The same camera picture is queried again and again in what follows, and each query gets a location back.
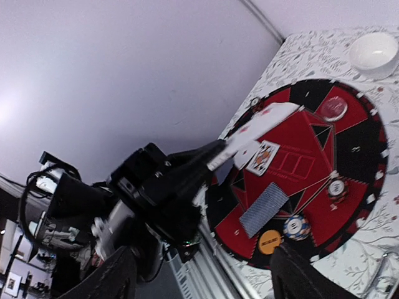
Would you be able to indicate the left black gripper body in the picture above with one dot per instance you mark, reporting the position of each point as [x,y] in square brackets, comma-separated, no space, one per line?
[143,185]

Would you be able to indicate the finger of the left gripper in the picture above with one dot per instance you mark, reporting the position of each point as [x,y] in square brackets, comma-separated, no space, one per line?
[189,168]

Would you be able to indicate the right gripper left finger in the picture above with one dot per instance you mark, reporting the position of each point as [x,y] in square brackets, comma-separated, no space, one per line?
[116,278]

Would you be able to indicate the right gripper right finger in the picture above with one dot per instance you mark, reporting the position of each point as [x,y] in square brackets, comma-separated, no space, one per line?
[294,277]

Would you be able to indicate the orange big blind button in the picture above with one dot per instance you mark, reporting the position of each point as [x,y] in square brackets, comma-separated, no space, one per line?
[269,241]

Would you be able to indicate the ace of diamonds card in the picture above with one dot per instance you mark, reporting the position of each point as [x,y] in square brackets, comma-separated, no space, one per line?
[242,157]

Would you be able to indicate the dealt blue playing cards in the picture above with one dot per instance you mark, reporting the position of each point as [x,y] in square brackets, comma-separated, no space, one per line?
[264,208]

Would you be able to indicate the red black 100 chip stack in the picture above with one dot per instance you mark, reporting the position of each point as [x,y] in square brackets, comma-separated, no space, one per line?
[337,190]

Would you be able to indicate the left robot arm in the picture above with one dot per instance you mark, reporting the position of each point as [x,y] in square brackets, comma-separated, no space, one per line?
[98,209]

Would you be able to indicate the round red black poker mat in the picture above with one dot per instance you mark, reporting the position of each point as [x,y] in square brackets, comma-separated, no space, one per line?
[312,152]

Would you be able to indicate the white ceramic bowl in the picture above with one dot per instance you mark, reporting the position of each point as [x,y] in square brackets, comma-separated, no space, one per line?
[374,55]

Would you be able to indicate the front aluminium rail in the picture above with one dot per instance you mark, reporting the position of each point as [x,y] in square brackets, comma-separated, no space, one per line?
[209,274]

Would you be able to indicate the left aluminium frame post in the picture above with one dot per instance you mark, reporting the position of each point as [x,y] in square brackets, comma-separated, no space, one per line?
[262,18]

